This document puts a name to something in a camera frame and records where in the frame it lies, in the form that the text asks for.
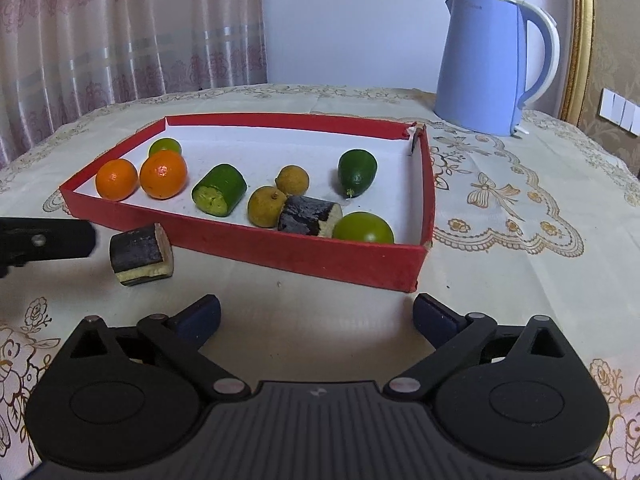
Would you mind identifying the red cardboard box tray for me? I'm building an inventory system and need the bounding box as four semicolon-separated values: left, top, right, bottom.
59;112;435;293

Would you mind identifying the blue electric kettle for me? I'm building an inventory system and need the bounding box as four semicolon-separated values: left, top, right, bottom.
433;0;561;137

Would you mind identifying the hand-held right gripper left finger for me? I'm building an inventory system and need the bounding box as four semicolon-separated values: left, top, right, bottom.
65;294;251;403

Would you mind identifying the gold moulding strip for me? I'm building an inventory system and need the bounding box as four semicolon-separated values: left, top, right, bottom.
559;0;597;123

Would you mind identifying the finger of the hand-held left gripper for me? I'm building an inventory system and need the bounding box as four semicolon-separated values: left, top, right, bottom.
0;217;97;279

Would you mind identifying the white wall light switch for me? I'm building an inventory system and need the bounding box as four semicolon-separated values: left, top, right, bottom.
598;87;640;137

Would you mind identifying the orange mandarin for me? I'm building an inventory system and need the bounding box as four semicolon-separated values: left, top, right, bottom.
139;150;189;200
95;158;139;202

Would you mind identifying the brown longan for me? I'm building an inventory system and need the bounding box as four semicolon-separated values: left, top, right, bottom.
275;165;310;197
247;186;288;228

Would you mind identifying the small green lime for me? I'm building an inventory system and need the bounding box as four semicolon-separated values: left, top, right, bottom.
148;137;182;158

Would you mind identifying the pink patterned curtain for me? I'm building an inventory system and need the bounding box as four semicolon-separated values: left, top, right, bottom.
0;0;268;168

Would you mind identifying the cut green cucumber chunk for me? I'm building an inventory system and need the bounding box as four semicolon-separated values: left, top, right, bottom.
191;163;248;218

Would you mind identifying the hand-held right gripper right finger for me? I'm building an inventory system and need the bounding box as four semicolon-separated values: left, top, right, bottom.
384;293;576;403

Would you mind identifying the large green lime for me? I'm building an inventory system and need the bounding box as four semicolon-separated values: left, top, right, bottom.
332;211;395;245

